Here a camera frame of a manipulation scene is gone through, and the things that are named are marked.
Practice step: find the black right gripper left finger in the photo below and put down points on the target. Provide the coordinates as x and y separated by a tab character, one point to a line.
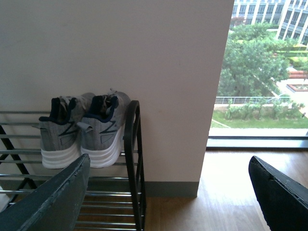
54	205

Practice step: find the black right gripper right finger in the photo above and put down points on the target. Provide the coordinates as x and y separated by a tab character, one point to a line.
283	201

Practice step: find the grey knit sneaker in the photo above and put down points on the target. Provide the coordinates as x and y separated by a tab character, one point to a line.
102	128
59	132

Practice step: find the black metal shoe rack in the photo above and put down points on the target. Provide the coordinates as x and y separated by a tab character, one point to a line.
114	199

